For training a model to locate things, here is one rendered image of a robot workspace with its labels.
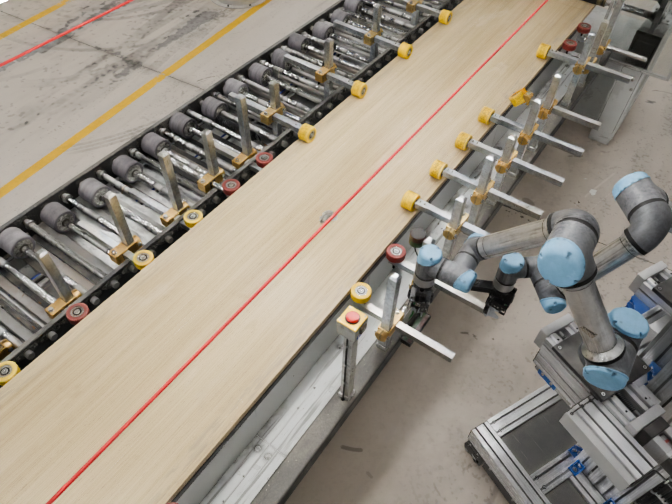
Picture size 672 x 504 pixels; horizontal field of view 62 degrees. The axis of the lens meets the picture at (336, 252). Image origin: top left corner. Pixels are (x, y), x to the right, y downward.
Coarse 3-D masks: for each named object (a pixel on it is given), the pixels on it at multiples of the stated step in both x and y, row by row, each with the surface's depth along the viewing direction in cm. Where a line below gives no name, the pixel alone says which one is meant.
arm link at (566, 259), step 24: (552, 240) 145; (576, 240) 142; (552, 264) 144; (576, 264) 139; (576, 288) 146; (576, 312) 153; (600, 312) 152; (600, 336) 155; (600, 360) 158; (624, 360) 158; (600, 384) 163; (624, 384) 158
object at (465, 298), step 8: (392, 264) 234; (400, 264) 231; (408, 264) 231; (408, 272) 232; (440, 288) 226; (448, 288) 224; (456, 296) 223; (464, 296) 221; (472, 296) 221; (472, 304) 220; (480, 304) 219; (480, 312) 220
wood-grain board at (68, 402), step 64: (512, 0) 369; (448, 64) 319; (512, 64) 320; (320, 128) 280; (384, 128) 281; (448, 128) 282; (256, 192) 250; (320, 192) 251; (384, 192) 252; (192, 256) 226; (256, 256) 227; (320, 256) 228; (128, 320) 206; (192, 320) 207; (256, 320) 208; (320, 320) 208; (64, 384) 190; (128, 384) 190; (192, 384) 191; (256, 384) 191; (0, 448) 176; (64, 448) 176; (128, 448) 177; (192, 448) 177
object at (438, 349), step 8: (360, 304) 221; (368, 304) 221; (368, 312) 221; (376, 312) 219; (400, 328) 215; (408, 328) 215; (408, 336) 215; (416, 336) 212; (424, 336) 212; (424, 344) 211; (432, 344) 210; (440, 344) 210; (440, 352) 208; (448, 352) 208; (448, 360) 209
